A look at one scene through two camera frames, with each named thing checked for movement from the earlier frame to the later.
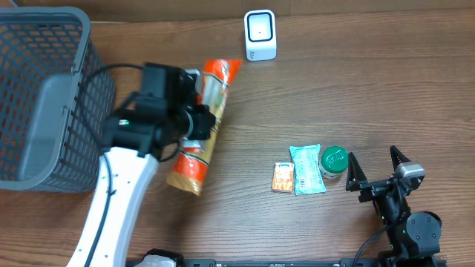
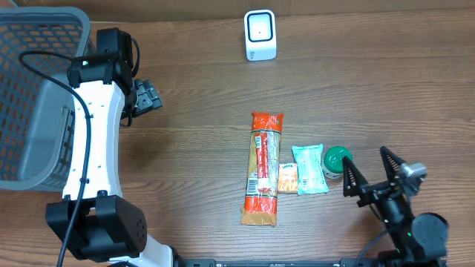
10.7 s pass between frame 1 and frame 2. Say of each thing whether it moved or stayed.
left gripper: moved
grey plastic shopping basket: stayed
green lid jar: stayed
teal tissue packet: stayed
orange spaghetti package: moved
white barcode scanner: stayed
